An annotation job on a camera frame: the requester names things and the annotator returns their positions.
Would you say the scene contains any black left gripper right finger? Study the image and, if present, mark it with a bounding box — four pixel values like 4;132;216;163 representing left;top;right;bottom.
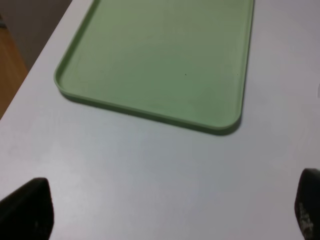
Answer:
294;168;320;240

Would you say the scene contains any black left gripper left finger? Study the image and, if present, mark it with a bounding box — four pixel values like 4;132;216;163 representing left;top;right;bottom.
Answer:
0;177;54;240

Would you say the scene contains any green plastic tray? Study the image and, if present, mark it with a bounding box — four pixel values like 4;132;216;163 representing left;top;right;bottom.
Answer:
54;0;255;134

